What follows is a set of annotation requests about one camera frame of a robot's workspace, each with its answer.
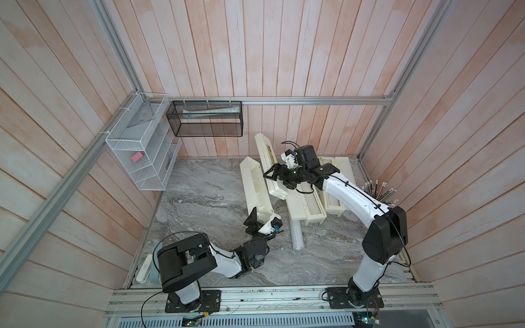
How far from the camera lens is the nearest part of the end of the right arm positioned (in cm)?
62

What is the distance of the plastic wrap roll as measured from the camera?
86 cm

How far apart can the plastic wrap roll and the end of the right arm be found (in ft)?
0.66
